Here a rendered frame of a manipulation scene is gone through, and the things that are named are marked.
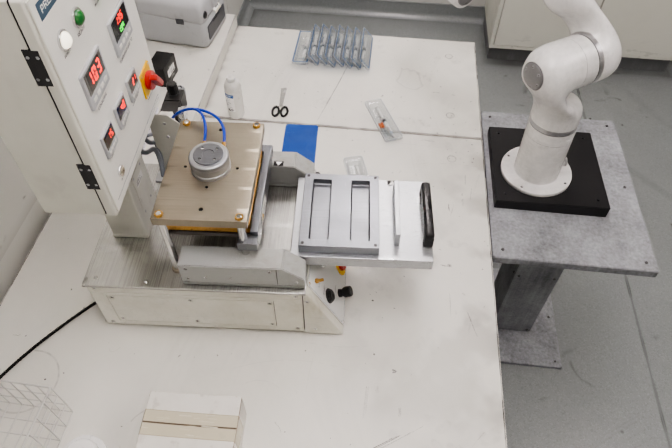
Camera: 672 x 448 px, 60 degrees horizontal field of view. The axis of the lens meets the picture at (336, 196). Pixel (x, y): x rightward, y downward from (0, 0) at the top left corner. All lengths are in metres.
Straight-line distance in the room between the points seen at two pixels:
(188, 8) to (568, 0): 1.14
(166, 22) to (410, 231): 1.16
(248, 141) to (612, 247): 0.96
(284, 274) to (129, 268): 0.34
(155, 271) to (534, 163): 0.98
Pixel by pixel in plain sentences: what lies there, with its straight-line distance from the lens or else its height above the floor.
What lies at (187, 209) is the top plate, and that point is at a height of 1.11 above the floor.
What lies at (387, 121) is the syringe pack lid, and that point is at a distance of 1.77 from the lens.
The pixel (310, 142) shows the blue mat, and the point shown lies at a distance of 1.72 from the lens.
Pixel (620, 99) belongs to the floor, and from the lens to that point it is 3.40.
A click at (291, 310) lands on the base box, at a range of 1.26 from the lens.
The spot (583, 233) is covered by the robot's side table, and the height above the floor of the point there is 0.75.
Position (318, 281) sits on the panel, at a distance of 1.24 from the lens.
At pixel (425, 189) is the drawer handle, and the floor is 1.01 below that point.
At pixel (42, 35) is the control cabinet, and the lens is 0.86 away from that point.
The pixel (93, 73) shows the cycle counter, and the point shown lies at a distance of 0.98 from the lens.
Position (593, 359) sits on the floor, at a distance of 2.35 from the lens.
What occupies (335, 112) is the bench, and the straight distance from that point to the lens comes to 1.82.
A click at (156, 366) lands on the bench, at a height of 0.75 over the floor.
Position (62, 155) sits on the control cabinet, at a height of 1.30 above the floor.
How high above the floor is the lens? 1.95
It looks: 49 degrees down
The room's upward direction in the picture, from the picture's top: 1 degrees clockwise
